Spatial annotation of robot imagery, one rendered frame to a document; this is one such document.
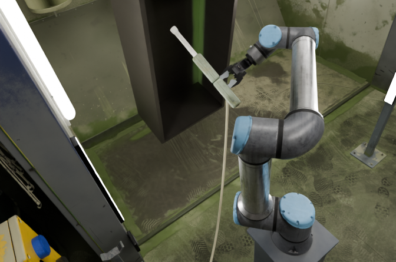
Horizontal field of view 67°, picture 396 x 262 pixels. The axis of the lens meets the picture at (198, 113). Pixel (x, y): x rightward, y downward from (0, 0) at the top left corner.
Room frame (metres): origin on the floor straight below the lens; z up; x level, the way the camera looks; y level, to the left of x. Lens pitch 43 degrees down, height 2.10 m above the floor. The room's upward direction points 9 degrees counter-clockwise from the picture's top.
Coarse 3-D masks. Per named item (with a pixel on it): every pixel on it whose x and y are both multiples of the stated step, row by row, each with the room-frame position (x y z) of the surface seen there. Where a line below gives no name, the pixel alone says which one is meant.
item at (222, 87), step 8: (176, 32) 1.31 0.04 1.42; (184, 40) 1.28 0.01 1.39; (192, 48) 1.25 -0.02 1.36; (200, 56) 1.21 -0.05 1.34; (200, 64) 1.18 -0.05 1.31; (208, 64) 1.18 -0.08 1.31; (208, 72) 1.15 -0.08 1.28; (216, 72) 1.16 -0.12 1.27; (216, 80) 1.13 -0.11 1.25; (216, 88) 1.10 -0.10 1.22; (224, 88) 1.09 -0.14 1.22; (224, 96) 1.07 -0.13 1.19; (232, 96) 1.06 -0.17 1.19; (232, 104) 1.03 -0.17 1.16
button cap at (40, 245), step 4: (36, 236) 0.34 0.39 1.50; (40, 236) 0.33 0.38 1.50; (32, 240) 0.33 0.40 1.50; (36, 240) 0.32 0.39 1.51; (40, 240) 0.32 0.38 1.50; (44, 240) 0.33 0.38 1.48; (32, 244) 0.32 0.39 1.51; (36, 244) 0.31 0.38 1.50; (40, 244) 0.31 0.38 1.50; (44, 244) 0.32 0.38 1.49; (48, 244) 0.33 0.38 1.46; (36, 248) 0.31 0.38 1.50; (40, 248) 0.31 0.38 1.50; (44, 248) 0.31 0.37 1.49; (48, 248) 0.32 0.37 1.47; (36, 252) 0.30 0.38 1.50; (40, 252) 0.30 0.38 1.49; (44, 252) 0.30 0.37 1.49; (48, 252) 0.31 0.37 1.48; (40, 256) 0.30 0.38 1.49; (44, 256) 0.30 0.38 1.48
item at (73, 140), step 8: (72, 136) 0.87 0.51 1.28; (72, 144) 0.83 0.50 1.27; (80, 152) 0.81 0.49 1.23; (88, 160) 0.83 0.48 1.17; (88, 168) 0.81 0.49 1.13; (96, 176) 0.82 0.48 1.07; (104, 192) 0.81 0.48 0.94; (112, 200) 0.82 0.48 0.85; (112, 208) 0.81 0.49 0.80; (120, 216) 0.82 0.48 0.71
